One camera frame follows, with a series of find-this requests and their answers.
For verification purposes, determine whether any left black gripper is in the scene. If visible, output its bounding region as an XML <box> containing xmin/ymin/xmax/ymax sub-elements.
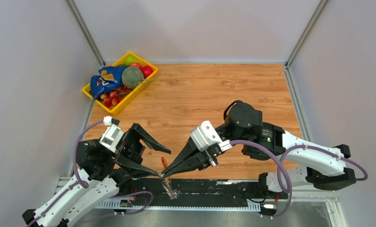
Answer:
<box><xmin>104</xmin><ymin>122</ymin><xmax>171</xmax><ymax>177</ymax></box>

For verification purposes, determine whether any metal key holder red handle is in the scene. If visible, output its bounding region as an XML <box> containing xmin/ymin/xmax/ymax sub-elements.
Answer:
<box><xmin>161</xmin><ymin>157</ymin><xmax>179</xmax><ymax>200</ymax></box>

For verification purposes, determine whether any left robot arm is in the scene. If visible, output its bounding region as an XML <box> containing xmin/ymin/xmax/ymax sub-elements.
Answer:
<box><xmin>22</xmin><ymin>117</ymin><xmax>171</xmax><ymax>227</ymax></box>

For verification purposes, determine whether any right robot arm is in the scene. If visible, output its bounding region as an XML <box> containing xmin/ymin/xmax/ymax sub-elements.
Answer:
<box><xmin>161</xmin><ymin>100</ymin><xmax>357</xmax><ymax>198</ymax></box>

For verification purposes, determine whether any yellow plastic bin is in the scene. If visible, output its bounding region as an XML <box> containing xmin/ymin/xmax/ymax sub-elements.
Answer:
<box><xmin>82</xmin><ymin>52</ymin><xmax>158</xmax><ymax>114</ymax></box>

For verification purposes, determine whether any bunch of red cherries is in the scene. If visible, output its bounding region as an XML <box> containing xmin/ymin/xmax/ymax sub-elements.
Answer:
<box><xmin>99</xmin><ymin>87</ymin><xmax>132</xmax><ymax>109</ymax></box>

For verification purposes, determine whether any green melon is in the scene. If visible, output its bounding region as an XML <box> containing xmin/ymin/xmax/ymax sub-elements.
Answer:
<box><xmin>121</xmin><ymin>67</ymin><xmax>144</xmax><ymax>89</ymax></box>

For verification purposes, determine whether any blue snack bag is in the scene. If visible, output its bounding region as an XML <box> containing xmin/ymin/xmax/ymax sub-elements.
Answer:
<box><xmin>89</xmin><ymin>66</ymin><xmax>127</xmax><ymax>99</ymax></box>

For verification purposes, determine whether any red tomato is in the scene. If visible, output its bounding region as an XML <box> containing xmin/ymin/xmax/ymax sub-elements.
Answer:
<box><xmin>141</xmin><ymin>65</ymin><xmax>154</xmax><ymax>79</ymax></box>

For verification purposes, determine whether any red apple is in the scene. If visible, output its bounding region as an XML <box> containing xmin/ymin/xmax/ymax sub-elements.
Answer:
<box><xmin>129</xmin><ymin>62</ymin><xmax>142</xmax><ymax>70</ymax></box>

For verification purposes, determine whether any green apple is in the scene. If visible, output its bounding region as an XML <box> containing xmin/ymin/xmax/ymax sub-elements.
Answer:
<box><xmin>124</xmin><ymin>55</ymin><xmax>138</xmax><ymax>66</ymax></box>

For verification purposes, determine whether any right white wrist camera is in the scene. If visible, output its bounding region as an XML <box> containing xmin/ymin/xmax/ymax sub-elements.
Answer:
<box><xmin>190</xmin><ymin>121</ymin><xmax>232</xmax><ymax>152</ymax></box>

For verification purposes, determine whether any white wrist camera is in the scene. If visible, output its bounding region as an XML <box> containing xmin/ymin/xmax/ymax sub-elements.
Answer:
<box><xmin>99</xmin><ymin>116</ymin><xmax>125</xmax><ymax>153</ymax></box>
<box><xmin>190</xmin><ymin>121</ymin><xmax>232</xmax><ymax>152</ymax></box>

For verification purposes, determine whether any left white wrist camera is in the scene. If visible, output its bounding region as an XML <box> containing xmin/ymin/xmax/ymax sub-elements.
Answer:
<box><xmin>99</xmin><ymin>116</ymin><xmax>125</xmax><ymax>153</ymax></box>

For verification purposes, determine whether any left frame post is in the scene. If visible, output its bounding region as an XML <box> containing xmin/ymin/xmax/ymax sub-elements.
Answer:
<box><xmin>65</xmin><ymin>0</ymin><xmax>106</xmax><ymax>66</ymax></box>

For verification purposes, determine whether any frame post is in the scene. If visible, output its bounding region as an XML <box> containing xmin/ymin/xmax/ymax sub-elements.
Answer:
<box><xmin>65</xmin><ymin>0</ymin><xmax>106</xmax><ymax>66</ymax></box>
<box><xmin>285</xmin><ymin>0</ymin><xmax>330</xmax><ymax>68</ymax></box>

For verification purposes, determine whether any right frame post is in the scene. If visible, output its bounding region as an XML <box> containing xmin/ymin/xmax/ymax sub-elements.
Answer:
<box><xmin>285</xmin><ymin>0</ymin><xmax>330</xmax><ymax>68</ymax></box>

